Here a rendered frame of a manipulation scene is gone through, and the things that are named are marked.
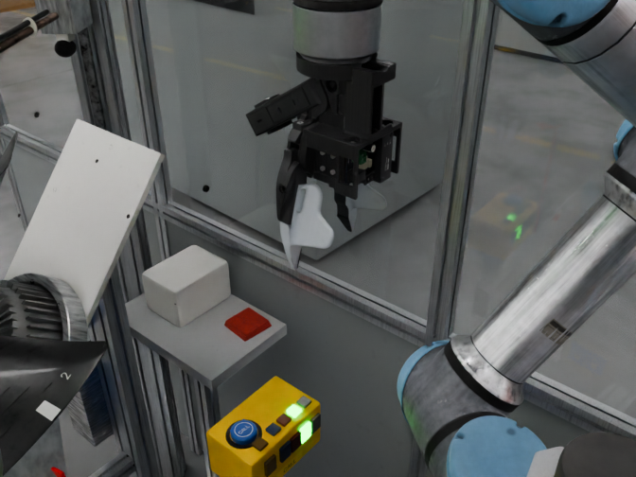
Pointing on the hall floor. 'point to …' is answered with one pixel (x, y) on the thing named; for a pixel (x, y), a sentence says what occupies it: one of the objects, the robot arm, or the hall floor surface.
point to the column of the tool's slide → (103, 32)
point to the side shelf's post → (210, 413)
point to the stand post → (122, 379)
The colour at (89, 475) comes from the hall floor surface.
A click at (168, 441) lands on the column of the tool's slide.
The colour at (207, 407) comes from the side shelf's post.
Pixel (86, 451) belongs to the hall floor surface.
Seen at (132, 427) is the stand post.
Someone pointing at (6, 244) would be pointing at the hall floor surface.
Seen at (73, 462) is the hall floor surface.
